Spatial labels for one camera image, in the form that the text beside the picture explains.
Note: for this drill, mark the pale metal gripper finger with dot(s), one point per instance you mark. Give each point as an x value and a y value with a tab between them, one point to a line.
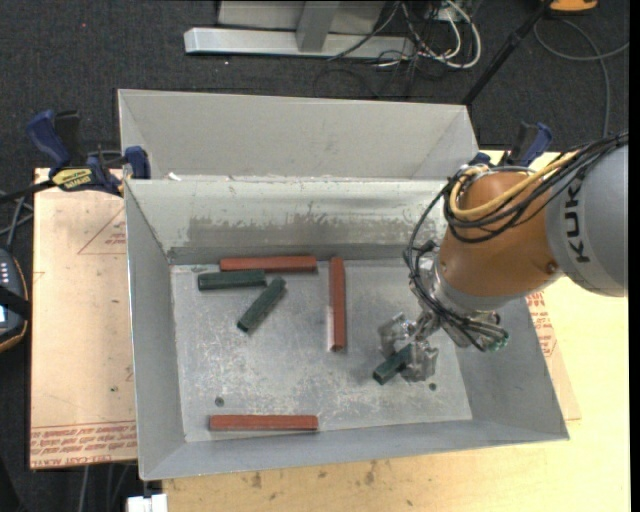
391	334
422	361

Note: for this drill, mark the dark green block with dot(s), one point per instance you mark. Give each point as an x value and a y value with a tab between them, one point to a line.
388	370
262	305
231	280

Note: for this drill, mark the red-brown flat block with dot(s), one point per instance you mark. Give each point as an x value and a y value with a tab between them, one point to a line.
337	305
269	264
263	423

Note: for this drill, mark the grey metal bin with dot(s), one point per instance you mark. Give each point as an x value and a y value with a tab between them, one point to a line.
280	370

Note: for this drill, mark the brown cardboard board, red print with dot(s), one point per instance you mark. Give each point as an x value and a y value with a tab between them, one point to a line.
80	320

